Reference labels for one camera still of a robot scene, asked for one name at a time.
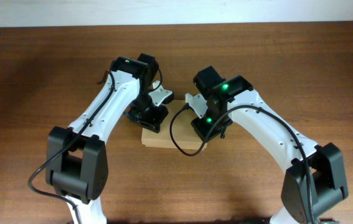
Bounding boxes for brown cardboard box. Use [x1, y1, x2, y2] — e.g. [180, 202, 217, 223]
[141, 100, 202, 153]

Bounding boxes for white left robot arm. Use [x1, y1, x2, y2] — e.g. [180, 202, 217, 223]
[45, 54, 173, 223]

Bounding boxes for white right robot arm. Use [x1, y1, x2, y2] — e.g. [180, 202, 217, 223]
[186, 66, 349, 223]

